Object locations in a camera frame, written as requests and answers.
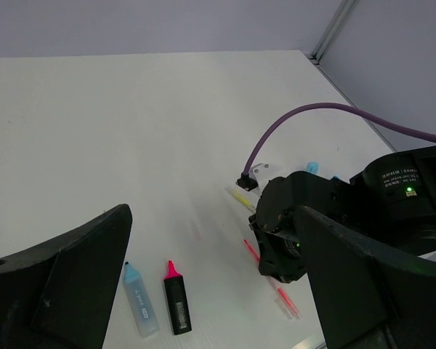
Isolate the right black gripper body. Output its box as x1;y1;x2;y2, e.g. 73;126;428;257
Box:
249;171;349;284

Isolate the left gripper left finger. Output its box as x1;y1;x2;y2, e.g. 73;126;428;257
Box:
0;204;132;348

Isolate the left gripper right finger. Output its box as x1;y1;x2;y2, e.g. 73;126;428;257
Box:
294;206;436;348

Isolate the yellow highlighter pen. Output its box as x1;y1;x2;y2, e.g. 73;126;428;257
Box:
225;185;258;213

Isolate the thin red pen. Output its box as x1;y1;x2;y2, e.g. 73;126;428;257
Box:
243;239;301;319

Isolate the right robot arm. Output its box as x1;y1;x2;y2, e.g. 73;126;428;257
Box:
249;146;436;284

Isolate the light blue cap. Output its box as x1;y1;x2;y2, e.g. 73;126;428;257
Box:
305;161;319;175

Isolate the light blue highlighter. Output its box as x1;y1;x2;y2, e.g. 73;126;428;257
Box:
123;262;159;339

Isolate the black pink highlighter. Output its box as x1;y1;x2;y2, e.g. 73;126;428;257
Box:
163;260;192;335

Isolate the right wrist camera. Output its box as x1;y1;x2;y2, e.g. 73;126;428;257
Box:
236;163;283;193

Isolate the aluminium frame post right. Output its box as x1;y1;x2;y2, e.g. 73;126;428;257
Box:
309;0;360;65

